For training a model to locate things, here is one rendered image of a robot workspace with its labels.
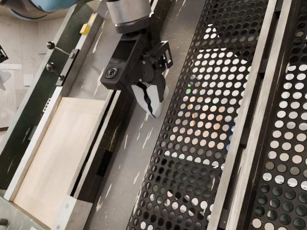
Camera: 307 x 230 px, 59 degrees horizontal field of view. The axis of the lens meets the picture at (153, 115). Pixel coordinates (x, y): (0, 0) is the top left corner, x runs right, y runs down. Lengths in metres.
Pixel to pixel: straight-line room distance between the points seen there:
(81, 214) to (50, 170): 0.29
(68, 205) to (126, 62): 0.56
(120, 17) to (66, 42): 1.13
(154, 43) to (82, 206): 0.57
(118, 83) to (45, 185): 0.75
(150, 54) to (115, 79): 0.09
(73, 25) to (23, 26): 12.26
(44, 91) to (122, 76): 1.10
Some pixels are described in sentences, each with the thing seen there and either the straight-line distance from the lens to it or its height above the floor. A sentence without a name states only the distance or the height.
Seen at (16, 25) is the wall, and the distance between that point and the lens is 13.72.
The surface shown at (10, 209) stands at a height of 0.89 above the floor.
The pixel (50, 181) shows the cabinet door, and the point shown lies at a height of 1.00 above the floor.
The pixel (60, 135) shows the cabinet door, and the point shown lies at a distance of 1.19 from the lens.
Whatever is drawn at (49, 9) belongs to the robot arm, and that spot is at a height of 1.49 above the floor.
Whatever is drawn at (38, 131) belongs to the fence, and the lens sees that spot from 1.30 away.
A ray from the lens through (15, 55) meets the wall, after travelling 13.49.
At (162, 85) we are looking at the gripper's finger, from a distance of 0.53.
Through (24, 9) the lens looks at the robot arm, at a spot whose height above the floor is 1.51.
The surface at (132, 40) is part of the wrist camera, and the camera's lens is 0.51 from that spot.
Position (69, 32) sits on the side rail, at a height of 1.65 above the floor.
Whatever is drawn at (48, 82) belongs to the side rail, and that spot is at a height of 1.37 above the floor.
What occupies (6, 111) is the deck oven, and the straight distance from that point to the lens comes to 8.13.
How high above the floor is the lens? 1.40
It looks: 8 degrees down
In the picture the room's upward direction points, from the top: straight up
